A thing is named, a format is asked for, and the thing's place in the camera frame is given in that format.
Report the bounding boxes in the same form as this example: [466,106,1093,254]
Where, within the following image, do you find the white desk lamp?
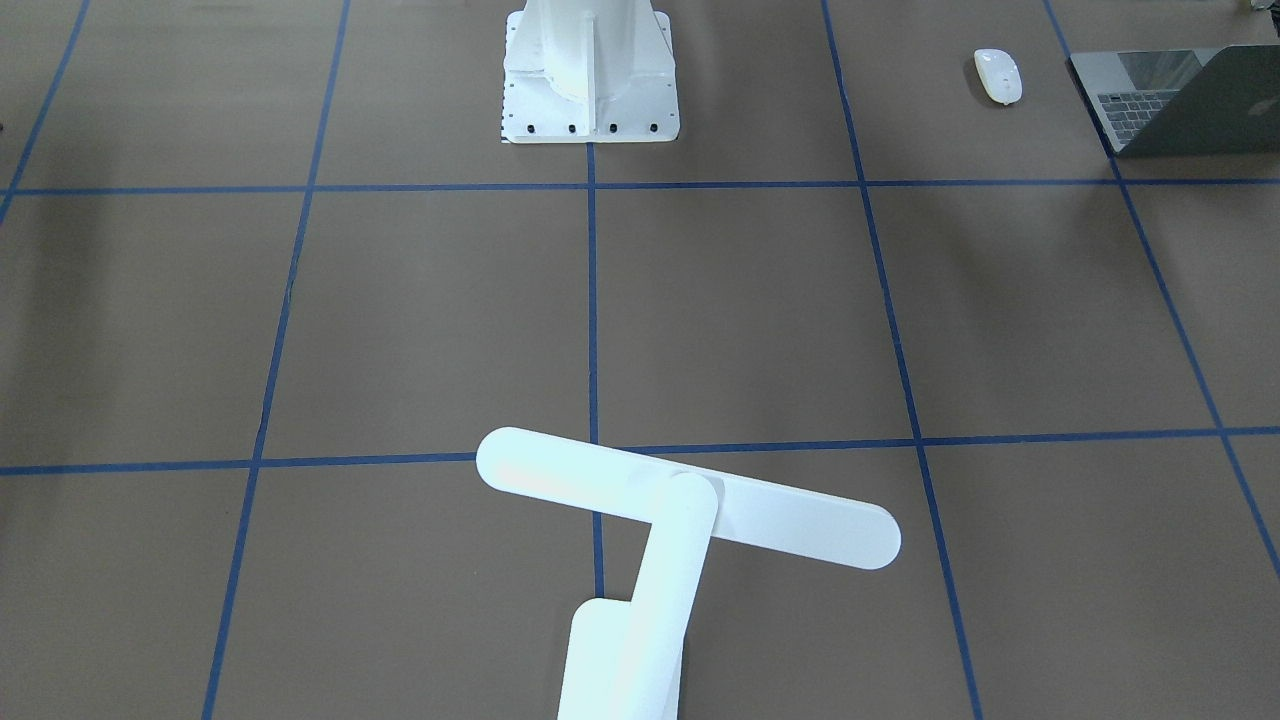
[476,427,902,719]

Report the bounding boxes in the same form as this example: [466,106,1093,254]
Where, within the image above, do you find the white computer mouse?
[973,47,1024,106]

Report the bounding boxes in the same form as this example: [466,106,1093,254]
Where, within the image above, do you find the grey laptop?
[1068,44,1279,158]

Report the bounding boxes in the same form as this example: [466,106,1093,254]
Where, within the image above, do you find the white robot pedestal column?
[500,1,681,143]

